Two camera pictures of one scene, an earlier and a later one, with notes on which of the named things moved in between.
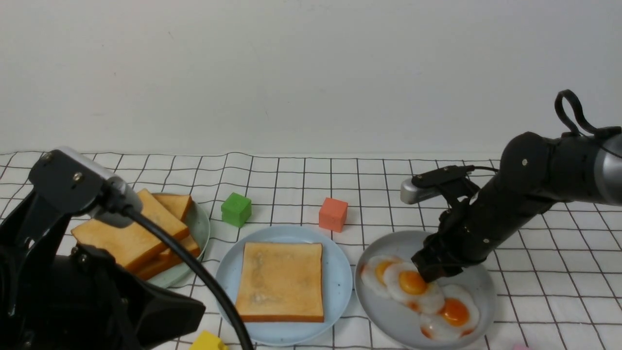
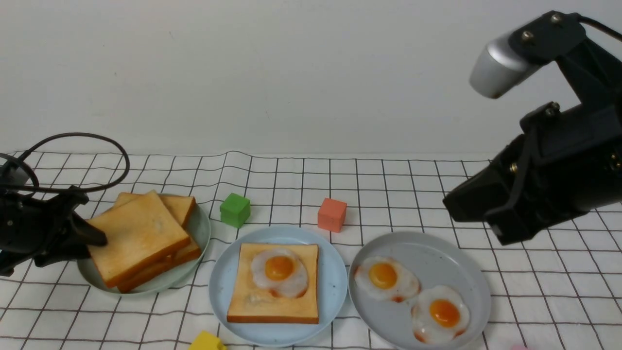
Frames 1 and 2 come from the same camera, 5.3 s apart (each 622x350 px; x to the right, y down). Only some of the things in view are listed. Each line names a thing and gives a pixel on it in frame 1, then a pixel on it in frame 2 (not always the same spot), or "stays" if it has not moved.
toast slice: [281, 282] stays
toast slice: [133, 242] stays
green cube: [236, 210] stays
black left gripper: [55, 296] to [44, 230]
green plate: [197, 222] stays
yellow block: [207, 341] stays
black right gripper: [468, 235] to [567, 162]
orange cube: [332, 214] stays
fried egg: [406, 283] to [280, 271]
